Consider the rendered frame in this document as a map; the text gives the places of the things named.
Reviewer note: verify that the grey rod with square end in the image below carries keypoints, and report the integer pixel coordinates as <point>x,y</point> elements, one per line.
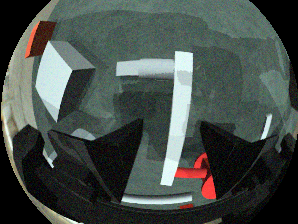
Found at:
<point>158,200</point>

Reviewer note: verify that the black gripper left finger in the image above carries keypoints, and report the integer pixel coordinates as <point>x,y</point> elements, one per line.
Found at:
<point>110,157</point>

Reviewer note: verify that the pale grey flat bar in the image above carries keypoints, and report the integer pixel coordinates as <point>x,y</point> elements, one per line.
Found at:
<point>265,127</point>

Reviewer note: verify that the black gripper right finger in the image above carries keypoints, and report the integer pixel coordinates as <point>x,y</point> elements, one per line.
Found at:
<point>230,157</point>

